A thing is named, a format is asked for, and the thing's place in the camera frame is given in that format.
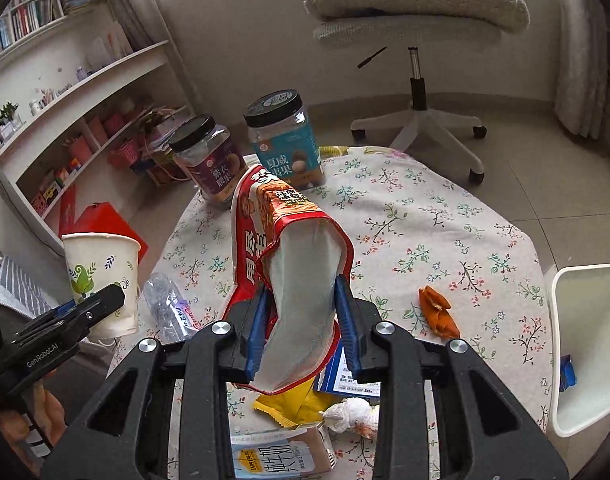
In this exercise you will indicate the grey curtain right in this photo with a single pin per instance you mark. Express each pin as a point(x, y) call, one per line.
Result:
point(583, 70)

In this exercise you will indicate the purple label nut jar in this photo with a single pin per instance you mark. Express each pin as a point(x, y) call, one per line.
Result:
point(206, 153)

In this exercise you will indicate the blue label nut jar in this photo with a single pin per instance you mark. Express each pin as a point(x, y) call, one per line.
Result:
point(283, 140)

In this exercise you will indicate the crumpled white tissue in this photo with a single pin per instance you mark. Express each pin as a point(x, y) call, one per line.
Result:
point(353, 415)

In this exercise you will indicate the grey curtain left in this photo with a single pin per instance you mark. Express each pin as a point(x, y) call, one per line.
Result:
point(141, 20)

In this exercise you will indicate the blue white wrapper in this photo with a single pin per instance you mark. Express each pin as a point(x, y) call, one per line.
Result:
point(337, 379)

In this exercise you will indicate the crushed clear plastic bottle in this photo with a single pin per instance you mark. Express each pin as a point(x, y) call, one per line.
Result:
point(172, 314)

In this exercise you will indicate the white bookshelf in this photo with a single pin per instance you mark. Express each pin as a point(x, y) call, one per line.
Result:
point(75, 53)

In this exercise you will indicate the person left hand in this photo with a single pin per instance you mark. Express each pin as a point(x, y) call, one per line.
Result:
point(32, 432)

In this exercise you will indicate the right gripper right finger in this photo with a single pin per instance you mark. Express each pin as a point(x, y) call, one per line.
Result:
point(483, 431)

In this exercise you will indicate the white trash bin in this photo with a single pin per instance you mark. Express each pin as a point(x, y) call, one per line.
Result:
point(580, 316)

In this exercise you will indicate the milk carton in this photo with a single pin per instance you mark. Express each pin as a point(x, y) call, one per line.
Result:
point(283, 454)

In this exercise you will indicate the red gift box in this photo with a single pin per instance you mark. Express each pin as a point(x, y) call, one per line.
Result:
point(103, 218)

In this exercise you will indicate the yellow snack wrapper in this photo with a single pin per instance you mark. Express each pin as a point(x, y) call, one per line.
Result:
point(300, 405)

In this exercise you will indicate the floral tablecloth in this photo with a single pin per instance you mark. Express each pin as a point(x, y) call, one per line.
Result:
point(410, 228)

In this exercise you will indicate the floral paper cup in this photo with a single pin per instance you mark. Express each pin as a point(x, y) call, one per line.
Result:
point(95, 260)

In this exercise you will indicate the small orange peel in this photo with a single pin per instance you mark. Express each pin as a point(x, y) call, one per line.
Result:
point(436, 310)

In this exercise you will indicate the grey curtain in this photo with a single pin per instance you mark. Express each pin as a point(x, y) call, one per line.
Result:
point(583, 70)
point(141, 20)

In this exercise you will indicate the grey office chair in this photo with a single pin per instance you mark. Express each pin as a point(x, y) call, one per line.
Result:
point(410, 31)

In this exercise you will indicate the red snack bag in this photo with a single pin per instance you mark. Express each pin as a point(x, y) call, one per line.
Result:
point(286, 244)

